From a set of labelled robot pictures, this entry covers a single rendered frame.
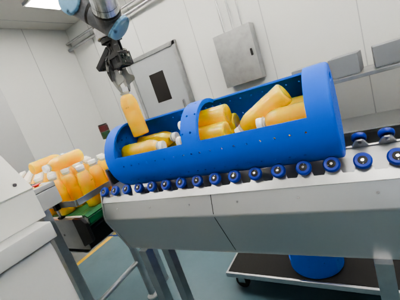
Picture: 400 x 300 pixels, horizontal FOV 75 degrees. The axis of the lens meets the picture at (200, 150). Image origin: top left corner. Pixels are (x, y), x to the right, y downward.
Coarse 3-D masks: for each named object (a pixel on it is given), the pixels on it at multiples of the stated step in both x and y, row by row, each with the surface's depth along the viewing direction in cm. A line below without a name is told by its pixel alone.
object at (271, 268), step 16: (240, 256) 176; (256, 256) 171; (272, 256) 166; (288, 256) 162; (240, 272) 162; (256, 272) 158; (272, 272) 154; (288, 272) 150; (352, 272) 136; (368, 272) 133; (336, 288) 132; (352, 288) 128; (368, 288) 125
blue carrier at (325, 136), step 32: (320, 64) 73; (224, 96) 98; (256, 96) 97; (320, 96) 67; (128, 128) 123; (160, 128) 124; (192, 128) 87; (288, 128) 71; (320, 128) 68; (128, 160) 104; (160, 160) 96; (192, 160) 90; (224, 160) 85; (256, 160) 82; (288, 160) 79; (320, 160) 79
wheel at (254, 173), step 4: (252, 168) 85; (256, 168) 85; (248, 172) 86; (252, 172) 85; (256, 172) 84; (260, 172) 84; (252, 176) 85; (256, 176) 84; (260, 176) 83; (256, 180) 85
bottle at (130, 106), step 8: (128, 96) 109; (128, 104) 108; (136, 104) 110; (128, 112) 109; (136, 112) 110; (128, 120) 110; (136, 120) 110; (144, 120) 113; (136, 128) 110; (144, 128) 111; (136, 136) 112
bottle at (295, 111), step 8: (296, 104) 75; (272, 112) 78; (280, 112) 77; (288, 112) 76; (296, 112) 74; (304, 112) 73; (264, 120) 81; (272, 120) 78; (280, 120) 77; (288, 120) 76
